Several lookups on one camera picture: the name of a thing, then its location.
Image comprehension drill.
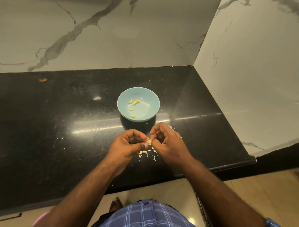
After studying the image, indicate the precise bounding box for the person's left hand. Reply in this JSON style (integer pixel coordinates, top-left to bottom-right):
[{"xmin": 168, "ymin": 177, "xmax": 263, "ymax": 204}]
[{"xmin": 104, "ymin": 129, "xmax": 151, "ymax": 176}]

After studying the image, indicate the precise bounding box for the person's right hand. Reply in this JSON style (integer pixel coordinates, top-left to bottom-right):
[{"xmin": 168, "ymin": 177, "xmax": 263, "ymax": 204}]
[{"xmin": 150, "ymin": 122, "xmax": 193, "ymax": 167}]

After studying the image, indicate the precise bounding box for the pile of garlic skins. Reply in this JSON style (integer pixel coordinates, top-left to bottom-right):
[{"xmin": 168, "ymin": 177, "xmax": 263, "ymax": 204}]
[{"xmin": 138, "ymin": 149, "xmax": 159, "ymax": 162}]

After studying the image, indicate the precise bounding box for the light blue bowl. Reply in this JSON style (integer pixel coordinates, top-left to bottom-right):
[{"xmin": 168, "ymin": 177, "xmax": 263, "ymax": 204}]
[{"xmin": 117, "ymin": 87, "xmax": 160, "ymax": 123}]

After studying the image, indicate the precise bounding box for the person's left forearm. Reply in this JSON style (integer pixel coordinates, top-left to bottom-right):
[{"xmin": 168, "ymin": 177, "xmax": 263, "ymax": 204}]
[{"xmin": 35, "ymin": 165, "xmax": 121, "ymax": 227}]

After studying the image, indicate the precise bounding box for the person's right forearm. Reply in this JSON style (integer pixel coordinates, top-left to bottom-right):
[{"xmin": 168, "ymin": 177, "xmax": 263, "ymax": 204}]
[{"xmin": 178, "ymin": 155, "xmax": 266, "ymax": 227}]

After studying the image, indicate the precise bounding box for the person's left foot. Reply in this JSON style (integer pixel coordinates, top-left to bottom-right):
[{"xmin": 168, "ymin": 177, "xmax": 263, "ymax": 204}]
[{"xmin": 108, "ymin": 196, "xmax": 123, "ymax": 212}]

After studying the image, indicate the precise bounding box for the blue plaid shirt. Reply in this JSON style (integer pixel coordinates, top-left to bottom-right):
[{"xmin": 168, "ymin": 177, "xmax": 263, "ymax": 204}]
[{"xmin": 96, "ymin": 199, "xmax": 281, "ymax": 227}]

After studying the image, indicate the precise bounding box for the black cabinet trim strip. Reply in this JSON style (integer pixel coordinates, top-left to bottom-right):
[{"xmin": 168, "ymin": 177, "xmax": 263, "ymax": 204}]
[{"xmin": 196, "ymin": 196, "xmax": 211, "ymax": 227}]

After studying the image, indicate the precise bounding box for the pink plastic bucket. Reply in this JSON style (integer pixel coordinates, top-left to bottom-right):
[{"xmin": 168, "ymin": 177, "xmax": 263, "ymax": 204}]
[{"xmin": 33, "ymin": 211, "xmax": 50, "ymax": 227}]

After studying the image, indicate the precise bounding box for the black drawer handle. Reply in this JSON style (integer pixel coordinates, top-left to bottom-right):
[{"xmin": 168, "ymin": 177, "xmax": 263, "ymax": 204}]
[{"xmin": 0, "ymin": 213, "xmax": 22, "ymax": 221}]

